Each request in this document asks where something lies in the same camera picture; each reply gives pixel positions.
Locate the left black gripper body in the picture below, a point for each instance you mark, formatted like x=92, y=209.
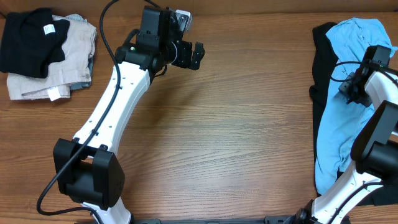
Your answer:
x=181, y=58

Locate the folded black garment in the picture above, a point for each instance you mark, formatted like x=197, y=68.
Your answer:
x=31, y=41

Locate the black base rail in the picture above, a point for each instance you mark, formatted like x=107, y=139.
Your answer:
x=266, y=220

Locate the black garment on right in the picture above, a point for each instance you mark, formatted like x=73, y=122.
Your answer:
x=321, y=62

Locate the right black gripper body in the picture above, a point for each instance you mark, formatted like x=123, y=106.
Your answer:
x=354, y=91

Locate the folded beige shorts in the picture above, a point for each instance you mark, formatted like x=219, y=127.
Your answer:
x=53, y=87

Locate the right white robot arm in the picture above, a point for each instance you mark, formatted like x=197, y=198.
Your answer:
x=373, y=154

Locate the folded grey-blue garment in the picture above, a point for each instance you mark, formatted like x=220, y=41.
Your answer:
x=79, y=51

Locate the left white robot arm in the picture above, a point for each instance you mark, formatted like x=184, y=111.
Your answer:
x=87, y=167

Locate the light blue printed t-shirt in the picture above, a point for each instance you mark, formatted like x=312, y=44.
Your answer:
x=342, y=118

